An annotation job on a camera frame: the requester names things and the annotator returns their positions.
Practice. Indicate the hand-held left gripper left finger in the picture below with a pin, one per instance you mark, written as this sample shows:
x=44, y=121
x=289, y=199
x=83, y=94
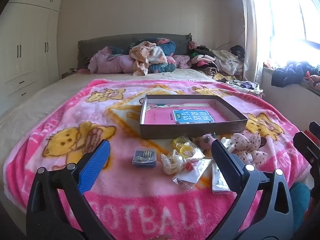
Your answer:
x=95, y=165

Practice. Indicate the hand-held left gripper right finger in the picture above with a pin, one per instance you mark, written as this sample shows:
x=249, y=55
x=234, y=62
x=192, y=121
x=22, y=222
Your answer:
x=226, y=166

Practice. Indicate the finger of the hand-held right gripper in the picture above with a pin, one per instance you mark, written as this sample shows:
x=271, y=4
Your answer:
x=307, y=146
x=315, y=128

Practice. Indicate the floral bow hair clip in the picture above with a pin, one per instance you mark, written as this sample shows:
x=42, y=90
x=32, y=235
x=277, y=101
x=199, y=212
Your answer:
x=246, y=146

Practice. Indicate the bagged red bead earrings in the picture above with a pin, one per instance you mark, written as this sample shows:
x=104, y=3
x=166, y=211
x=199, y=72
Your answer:
x=191, y=173

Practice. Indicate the brown shallow cardboard box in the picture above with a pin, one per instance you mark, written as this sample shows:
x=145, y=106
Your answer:
x=187, y=130

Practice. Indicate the white hair claw clip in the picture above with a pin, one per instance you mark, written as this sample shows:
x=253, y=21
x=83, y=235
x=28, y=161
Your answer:
x=171, y=165

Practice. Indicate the silver jewelry packet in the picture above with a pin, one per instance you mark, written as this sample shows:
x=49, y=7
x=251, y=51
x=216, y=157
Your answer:
x=218, y=182

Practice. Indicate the clear plastic packet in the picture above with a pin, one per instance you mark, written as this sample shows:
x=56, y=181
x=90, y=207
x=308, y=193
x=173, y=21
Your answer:
x=226, y=143

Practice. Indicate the teal clothing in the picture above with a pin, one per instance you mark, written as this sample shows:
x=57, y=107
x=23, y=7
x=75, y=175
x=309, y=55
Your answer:
x=300, y=205

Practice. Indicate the pink furry monster clip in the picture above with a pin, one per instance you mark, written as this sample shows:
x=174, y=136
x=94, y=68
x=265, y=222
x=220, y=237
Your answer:
x=206, y=141

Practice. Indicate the pink bear printed blanket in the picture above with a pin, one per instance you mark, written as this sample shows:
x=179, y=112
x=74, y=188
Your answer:
x=125, y=192

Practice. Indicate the orange patterned cloth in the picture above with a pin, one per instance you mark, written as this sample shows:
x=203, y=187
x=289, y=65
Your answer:
x=315, y=81

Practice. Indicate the small dark hairpin box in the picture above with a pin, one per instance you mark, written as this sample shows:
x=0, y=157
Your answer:
x=144, y=157

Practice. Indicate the dark clothes on windowsill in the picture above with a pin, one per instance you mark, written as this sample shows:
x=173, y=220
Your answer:
x=287, y=75

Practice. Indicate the pink book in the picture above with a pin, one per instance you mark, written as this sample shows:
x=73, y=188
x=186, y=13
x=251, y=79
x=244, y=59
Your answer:
x=160, y=116

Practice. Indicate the dark purple clothes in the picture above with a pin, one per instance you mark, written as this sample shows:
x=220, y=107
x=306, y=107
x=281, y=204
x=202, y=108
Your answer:
x=246, y=85

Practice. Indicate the wooden nightstand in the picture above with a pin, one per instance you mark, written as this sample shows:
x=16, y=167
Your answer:
x=67, y=74

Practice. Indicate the light purple bedding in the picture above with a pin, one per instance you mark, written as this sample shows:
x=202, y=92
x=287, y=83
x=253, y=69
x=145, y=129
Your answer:
x=110, y=63

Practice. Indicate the pile of mixed clothes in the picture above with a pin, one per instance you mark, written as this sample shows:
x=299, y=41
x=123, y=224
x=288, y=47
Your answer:
x=225, y=60

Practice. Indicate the window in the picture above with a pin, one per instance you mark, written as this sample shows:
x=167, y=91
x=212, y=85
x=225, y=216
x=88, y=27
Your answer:
x=292, y=17

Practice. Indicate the pink fuzzy cloth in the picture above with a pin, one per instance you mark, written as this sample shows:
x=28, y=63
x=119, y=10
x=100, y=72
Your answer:
x=181, y=61

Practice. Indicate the cream curtain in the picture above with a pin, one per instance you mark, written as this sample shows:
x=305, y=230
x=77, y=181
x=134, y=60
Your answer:
x=251, y=30

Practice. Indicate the pile of clothes and bedding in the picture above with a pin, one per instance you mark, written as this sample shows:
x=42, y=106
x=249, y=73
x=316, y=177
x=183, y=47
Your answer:
x=100, y=45

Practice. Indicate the orange floral cloth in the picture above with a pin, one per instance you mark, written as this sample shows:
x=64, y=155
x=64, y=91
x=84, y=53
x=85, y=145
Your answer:
x=146, y=55

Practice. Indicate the dark blue floral quilt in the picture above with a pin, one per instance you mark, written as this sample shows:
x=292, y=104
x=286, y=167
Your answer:
x=166, y=47

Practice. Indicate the cream wardrobe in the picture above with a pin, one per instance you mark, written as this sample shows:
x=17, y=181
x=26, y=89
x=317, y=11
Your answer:
x=25, y=42

